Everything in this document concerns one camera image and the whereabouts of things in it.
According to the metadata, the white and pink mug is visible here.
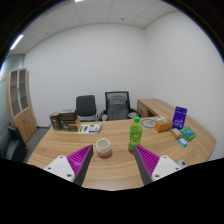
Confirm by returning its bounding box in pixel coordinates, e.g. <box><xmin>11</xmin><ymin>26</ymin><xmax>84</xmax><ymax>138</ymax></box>
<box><xmin>95</xmin><ymin>137</ymin><xmax>113</xmax><ymax>160</ymax></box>

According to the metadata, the black leather armchair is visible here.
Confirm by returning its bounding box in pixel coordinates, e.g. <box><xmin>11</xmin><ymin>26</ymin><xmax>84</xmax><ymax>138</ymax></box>
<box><xmin>0</xmin><ymin>124</ymin><xmax>28</xmax><ymax>163</ymax></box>

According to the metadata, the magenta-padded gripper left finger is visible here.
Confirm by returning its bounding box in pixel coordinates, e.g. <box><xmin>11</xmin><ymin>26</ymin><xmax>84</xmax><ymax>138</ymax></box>
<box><xmin>43</xmin><ymin>143</ymin><xmax>95</xmax><ymax>187</ymax></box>

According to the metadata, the small blue packet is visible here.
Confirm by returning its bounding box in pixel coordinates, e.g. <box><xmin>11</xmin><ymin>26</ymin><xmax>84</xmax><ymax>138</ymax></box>
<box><xmin>177</xmin><ymin>137</ymin><xmax>189</xmax><ymax>148</ymax></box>

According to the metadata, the black mesh office chair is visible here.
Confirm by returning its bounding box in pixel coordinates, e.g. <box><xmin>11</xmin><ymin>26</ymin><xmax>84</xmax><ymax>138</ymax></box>
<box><xmin>98</xmin><ymin>90</ymin><xmax>141</xmax><ymax>122</ymax></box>

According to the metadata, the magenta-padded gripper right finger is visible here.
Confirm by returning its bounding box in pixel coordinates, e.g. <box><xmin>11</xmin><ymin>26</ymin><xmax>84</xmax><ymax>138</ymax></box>
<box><xmin>133</xmin><ymin>144</ymin><xmax>183</xmax><ymax>186</ymax></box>

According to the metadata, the brown labelled cardboard box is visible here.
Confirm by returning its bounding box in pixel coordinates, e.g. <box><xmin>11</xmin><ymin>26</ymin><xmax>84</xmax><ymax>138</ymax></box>
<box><xmin>61</xmin><ymin>116</ymin><xmax>82</xmax><ymax>133</ymax></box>

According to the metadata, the wooden side desk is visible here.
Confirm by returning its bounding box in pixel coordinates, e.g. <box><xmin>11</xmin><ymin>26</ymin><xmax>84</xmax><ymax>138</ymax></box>
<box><xmin>136</xmin><ymin>97</ymin><xmax>175</xmax><ymax>119</ymax></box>

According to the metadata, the dark padded visitor chair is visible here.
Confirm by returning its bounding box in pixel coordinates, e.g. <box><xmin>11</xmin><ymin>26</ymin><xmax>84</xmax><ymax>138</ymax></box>
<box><xmin>75</xmin><ymin>94</ymin><xmax>99</xmax><ymax>123</ymax></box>

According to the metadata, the wooden glass-door cabinet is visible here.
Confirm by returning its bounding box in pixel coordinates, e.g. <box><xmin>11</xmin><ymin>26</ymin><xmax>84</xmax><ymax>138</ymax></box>
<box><xmin>5</xmin><ymin>68</ymin><xmax>38</xmax><ymax>144</ymax></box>

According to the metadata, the small dark brown box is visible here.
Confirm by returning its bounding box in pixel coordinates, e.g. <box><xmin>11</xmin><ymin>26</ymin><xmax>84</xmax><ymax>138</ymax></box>
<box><xmin>49</xmin><ymin>111</ymin><xmax>63</xmax><ymax>132</ymax></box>

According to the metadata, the round white disc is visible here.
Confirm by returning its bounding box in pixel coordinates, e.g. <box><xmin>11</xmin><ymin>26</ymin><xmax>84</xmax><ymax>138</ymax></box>
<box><xmin>140</xmin><ymin>117</ymin><xmax>161</xmax><ymax>130</ymax></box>

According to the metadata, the purple upright box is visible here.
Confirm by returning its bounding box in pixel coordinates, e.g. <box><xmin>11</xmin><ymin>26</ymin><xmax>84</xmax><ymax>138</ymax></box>
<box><xmin>172</xmin><ymin>105</ymin><xmax>188</xmax><ymax>130</ymax></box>

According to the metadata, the tan small box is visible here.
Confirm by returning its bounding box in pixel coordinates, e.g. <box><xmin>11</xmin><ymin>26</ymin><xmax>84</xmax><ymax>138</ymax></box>
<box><xmin>169</xmin><ymin>127</ymin><xmax>184</xmax><ymax>140</ymax></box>

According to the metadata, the orange cardboard box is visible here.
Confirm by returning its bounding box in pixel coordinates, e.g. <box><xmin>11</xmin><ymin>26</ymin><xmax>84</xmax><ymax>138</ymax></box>
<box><xmin>153</xmin><ymin>118</ymin><xmax>174</xmax><ymax>134</ymax></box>

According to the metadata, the green drink bottle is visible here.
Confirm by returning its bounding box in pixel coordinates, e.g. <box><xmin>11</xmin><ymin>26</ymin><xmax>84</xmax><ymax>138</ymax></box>
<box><xmin>127</xmin><ymin>115</ymin><xmax>144</xmax><ymax>155</ymax></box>

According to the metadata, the green flat box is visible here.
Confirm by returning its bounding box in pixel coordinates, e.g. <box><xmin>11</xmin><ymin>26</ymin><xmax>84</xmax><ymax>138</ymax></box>
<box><xmin>179</xmin><ymin>126</ymin><xmax>197</xmax><ymax>142</ymax></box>

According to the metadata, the dark striped cardboard box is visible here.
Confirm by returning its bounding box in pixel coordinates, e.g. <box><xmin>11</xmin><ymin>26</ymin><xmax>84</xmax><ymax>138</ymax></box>
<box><xmin>59</xmin><ymin>108</ymin><xmax>78</xmax><ymax>123</ymax></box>

